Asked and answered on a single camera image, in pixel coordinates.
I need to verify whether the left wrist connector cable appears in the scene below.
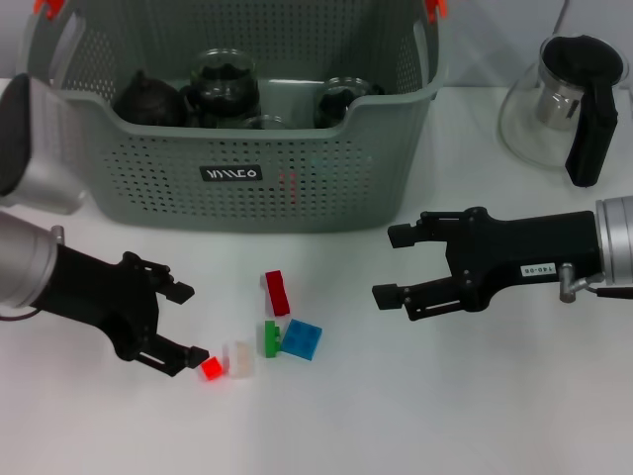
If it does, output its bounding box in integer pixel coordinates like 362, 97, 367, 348
0, 225, 66, 324

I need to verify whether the small red toy brick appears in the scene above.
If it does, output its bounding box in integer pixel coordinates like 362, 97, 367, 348
200, 356, 226, 382

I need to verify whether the small green toy brick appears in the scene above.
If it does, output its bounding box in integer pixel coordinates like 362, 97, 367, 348
262, 320, 284, 359

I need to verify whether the translucent white toy brick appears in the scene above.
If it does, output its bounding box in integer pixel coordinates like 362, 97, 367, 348
225, 340, 256, 380

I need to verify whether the blue square toy brick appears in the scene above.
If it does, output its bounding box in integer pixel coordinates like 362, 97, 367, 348
280, 318, 324, 362

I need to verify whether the small black clay teapot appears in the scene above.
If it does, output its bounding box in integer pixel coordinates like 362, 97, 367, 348
112, 69, 190, 128

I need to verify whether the glass jar dark lid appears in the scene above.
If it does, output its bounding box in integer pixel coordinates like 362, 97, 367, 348
190, 47, 259, 100

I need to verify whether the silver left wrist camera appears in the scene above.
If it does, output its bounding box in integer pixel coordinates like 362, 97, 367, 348
0, 73, 89, 215

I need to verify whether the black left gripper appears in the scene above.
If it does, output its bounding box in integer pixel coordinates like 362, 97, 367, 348
48, 244, 212, 379

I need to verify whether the grey-green perforated storage basket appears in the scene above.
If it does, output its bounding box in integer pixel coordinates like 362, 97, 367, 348
27, 0, 449, 234

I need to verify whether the long dark red brick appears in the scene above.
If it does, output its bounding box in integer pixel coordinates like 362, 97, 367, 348
265, 269, 292, 317

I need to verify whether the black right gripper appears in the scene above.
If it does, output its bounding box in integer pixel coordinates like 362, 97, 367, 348
371, 206, 603, 323

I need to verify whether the glass teacup black sleeve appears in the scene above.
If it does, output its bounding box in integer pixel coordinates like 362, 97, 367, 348
314, 76, 386, 129
246, 114, 289, 131
180, 86, 263, 130

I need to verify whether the glass teapot black handle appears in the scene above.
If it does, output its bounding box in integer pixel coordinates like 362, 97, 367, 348
497, 33, 630, 188

